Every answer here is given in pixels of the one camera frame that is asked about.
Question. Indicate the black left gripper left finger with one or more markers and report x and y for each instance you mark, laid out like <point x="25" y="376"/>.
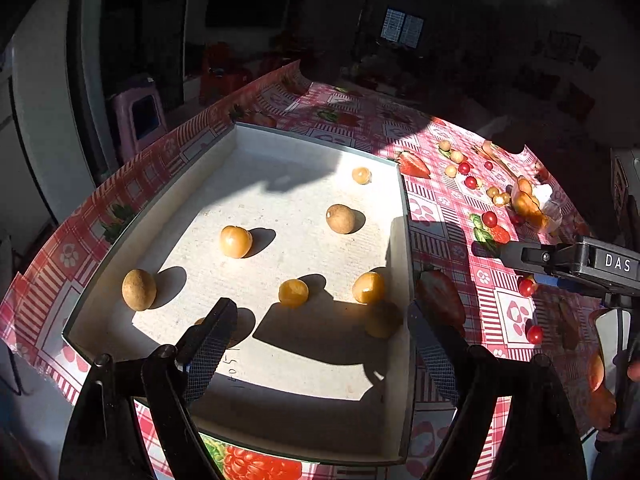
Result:
<point x="202" y="346"/>

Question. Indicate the pale longan fruit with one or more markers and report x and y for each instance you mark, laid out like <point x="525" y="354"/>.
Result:
<point x="383" y="320"/>

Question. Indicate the red cherry tomato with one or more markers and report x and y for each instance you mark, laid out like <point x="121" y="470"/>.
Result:
<point x="489" y="219"/>
<point x="535" y="335"/>

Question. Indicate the red strawberry print tablecloth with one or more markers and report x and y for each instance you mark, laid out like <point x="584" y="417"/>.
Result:
<point x="445" y="218"/>

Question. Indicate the white shallow tray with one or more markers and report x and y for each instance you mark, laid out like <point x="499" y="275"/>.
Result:
<point x="306" y="382"/>

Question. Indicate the purple plastic stool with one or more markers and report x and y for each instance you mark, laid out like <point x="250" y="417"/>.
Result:
<point x="140" y="117"/>

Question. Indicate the pale longan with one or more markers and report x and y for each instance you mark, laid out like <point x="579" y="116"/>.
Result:
<point x="139" y="290"/>

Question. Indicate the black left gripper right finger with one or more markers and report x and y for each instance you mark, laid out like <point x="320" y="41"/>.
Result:
<point x="442" y="350"/>

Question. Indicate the yellow cherry tomato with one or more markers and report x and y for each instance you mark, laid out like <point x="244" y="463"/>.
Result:
<point x="293" y="293"/>

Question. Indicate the white crumpled tissue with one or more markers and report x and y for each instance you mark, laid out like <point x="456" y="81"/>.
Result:
<point x="542" y="194"/>

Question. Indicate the window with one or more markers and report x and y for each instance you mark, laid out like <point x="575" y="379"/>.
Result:
<point x="401" y="28"/>

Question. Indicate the brown kiwi fruit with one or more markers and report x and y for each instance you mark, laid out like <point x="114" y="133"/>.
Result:
<point x="341" y="219"/>

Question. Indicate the large yellow tomato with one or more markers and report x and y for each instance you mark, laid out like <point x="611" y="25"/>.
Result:
<point x="369" y="288"/>

